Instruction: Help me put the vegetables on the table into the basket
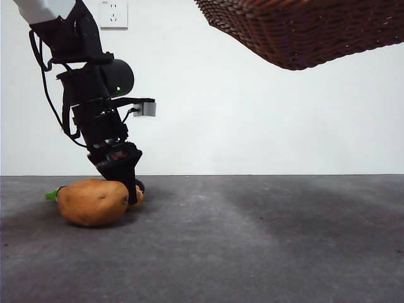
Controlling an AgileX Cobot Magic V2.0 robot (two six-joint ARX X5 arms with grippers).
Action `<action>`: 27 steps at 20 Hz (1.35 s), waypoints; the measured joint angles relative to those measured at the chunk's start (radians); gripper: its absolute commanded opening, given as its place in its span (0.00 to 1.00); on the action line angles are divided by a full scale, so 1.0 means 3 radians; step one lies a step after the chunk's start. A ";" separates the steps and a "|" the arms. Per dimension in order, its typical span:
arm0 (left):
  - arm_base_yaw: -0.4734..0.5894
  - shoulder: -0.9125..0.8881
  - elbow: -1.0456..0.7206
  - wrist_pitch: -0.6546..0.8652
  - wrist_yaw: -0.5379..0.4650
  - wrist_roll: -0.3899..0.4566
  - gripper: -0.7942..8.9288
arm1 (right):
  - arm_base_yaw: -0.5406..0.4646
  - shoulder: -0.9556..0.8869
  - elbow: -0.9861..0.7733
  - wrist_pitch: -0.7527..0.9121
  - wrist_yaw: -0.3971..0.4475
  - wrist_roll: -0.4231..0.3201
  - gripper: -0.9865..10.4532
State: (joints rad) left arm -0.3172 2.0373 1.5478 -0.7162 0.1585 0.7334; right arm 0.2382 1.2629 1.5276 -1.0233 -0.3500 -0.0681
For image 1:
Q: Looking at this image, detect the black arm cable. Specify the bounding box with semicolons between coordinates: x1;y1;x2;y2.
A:
28;30;88;149

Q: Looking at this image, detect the brown potato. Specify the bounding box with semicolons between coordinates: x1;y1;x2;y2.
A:
56;179;131;227

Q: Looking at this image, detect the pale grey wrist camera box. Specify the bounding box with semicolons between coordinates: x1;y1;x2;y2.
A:
132;98;158;118

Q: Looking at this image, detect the short black camera cable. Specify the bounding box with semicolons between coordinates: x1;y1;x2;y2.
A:
121;107;137;126

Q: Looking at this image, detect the white wall power outlet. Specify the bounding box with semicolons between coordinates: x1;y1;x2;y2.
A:
100;0;129;30

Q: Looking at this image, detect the purple eggplant with green stem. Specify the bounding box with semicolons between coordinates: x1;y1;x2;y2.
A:
45;185;66;203

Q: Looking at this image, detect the brown woven wicker basket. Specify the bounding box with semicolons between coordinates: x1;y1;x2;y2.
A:
194;0;404;71

